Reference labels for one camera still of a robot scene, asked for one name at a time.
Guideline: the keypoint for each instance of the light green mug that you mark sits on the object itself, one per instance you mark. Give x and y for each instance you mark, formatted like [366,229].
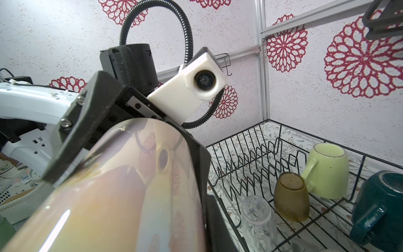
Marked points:
[326,173]

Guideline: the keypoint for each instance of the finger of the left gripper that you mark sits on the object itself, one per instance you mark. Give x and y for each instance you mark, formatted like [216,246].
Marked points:
[201,160]
[80,122]

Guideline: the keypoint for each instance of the grey mug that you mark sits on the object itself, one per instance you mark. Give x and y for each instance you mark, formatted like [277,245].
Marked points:
[300,245]

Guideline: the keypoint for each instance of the black wire wall holder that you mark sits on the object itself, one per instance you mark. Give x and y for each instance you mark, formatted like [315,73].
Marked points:
[224,62]

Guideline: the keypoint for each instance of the dark green mug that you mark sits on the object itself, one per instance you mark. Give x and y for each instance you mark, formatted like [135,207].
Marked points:
[378,212]

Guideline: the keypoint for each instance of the amber glass cup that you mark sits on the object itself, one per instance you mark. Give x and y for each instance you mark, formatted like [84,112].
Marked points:
[291,198]

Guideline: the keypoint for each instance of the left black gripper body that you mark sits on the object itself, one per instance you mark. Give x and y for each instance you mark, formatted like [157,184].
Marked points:
[128,77]

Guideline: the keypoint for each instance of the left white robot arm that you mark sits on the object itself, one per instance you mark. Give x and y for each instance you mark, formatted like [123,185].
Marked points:
[46,127]

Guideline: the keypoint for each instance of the clear glass cup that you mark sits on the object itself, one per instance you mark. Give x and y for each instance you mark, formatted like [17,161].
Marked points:
[258,224]

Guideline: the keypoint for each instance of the pink mug purple inside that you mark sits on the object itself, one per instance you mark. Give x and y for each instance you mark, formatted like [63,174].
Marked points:
[135,191]

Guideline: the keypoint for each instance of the grey slotted wall shelf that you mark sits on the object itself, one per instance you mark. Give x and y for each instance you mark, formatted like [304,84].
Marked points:
[388,24]

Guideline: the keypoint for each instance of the black wire dish rack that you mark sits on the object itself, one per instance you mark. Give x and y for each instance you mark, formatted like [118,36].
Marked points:
[250,163]

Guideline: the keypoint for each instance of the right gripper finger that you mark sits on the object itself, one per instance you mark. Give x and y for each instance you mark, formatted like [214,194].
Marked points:
[218,236]

